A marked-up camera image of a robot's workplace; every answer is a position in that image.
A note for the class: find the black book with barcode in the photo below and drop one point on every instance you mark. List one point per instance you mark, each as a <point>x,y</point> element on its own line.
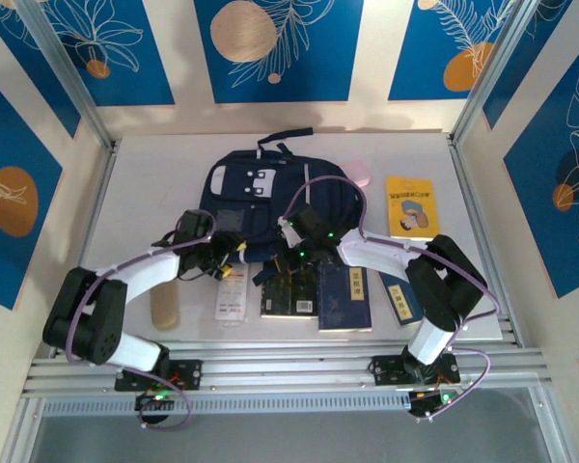
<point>284,294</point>

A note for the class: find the white plastic supplies package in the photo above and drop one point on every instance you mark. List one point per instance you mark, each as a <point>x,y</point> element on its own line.
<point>231,299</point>

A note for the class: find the navy blue backpack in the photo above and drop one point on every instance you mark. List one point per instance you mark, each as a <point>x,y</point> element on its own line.
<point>328,193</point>

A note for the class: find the navy book with star pattern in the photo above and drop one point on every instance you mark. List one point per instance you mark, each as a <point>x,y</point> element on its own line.
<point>338,304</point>

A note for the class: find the beige pencil case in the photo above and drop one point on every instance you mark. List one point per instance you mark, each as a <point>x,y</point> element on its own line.
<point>164,308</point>

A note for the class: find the yellow cartoon cover book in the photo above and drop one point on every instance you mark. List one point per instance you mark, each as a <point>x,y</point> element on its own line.
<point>410,185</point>

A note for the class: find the plain navy book yellow label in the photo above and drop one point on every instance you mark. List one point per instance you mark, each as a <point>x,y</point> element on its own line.
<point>400,301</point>

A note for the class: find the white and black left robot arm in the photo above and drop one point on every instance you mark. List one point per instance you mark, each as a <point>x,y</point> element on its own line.
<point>149,270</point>

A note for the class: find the aluminium mounting rails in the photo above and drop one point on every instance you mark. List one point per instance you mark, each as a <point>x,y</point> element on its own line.
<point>280,371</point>

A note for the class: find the grey metal panel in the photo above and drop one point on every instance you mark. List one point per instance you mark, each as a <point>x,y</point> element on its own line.
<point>289,439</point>

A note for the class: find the aluminium side rail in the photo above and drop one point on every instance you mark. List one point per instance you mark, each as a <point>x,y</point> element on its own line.
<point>100,193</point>
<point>467,193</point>

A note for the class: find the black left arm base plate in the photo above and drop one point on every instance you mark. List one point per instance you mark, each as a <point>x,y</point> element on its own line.
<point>193,371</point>

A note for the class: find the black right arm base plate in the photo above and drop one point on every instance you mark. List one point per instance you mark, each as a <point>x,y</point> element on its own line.
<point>386,369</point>

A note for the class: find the blue floral wall poster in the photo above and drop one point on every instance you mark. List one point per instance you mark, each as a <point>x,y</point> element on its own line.
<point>140,72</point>
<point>415,72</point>
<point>526,82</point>
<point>318,72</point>
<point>550,241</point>
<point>9,144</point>
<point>29,72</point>

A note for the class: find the aluminium frame post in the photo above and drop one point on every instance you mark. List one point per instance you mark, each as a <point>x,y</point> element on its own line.
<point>503,53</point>
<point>58,53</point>

